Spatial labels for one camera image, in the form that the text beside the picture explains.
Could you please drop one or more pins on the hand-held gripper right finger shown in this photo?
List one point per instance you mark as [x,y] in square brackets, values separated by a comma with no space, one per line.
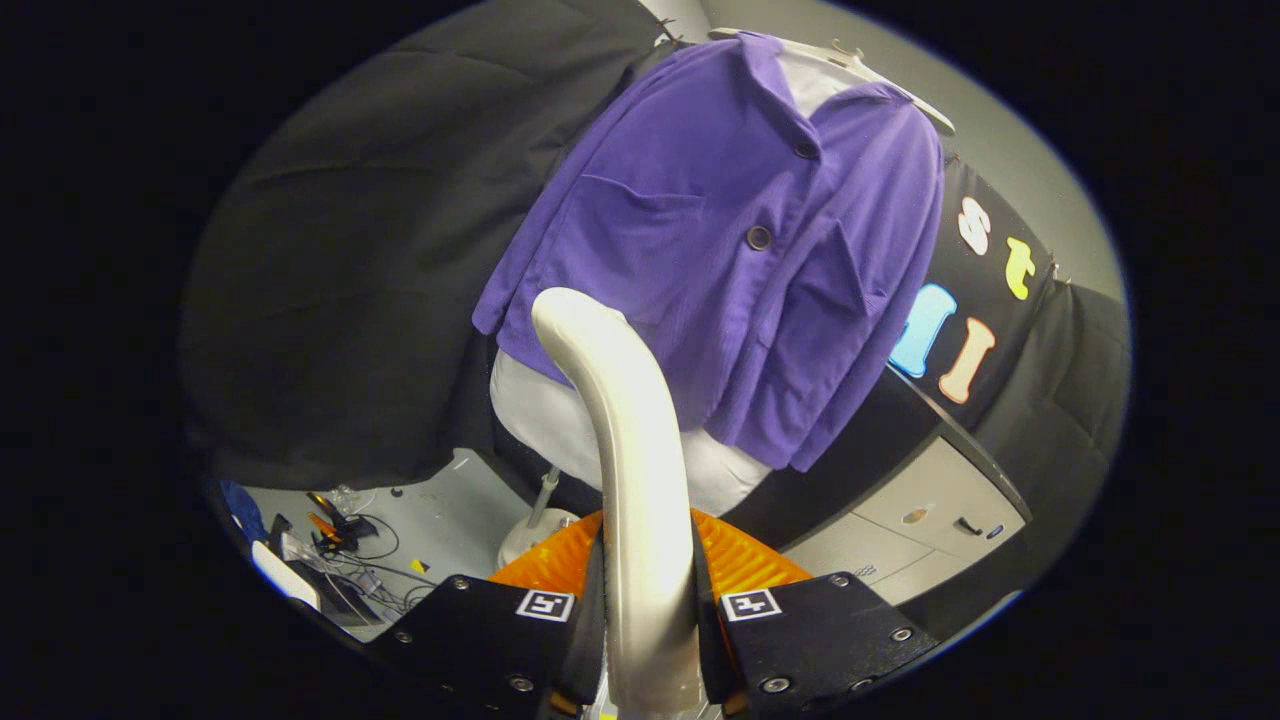
[706,630]

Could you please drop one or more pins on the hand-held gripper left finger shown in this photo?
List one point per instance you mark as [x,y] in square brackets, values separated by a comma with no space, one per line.
[597,620]

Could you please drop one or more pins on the white garment steamer nozzle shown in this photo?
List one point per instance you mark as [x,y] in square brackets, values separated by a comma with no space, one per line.
[630,420]

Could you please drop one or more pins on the white plastic clothes hanger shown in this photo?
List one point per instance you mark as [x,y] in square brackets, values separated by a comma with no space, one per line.
[925,108]

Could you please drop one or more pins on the white stand pole with base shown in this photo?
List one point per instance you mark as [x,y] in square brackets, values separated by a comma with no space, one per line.
[525,535]

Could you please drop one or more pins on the grey cabinet with dark top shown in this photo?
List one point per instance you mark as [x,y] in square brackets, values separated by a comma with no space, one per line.
[890,560]

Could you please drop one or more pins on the white padded torso form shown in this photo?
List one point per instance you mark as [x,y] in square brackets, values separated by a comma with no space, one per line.
[540,410]

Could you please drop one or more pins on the orange and black tool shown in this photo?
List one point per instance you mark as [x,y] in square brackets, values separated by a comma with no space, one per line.
[330,525]

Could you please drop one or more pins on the white flat device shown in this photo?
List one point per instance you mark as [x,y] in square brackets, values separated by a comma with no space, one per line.
[285,577]

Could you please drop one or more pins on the blue cloth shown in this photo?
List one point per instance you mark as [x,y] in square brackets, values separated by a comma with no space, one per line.
[242,510]

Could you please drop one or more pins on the black backdrop cloth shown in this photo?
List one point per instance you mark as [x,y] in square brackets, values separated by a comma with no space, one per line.
[990,300]

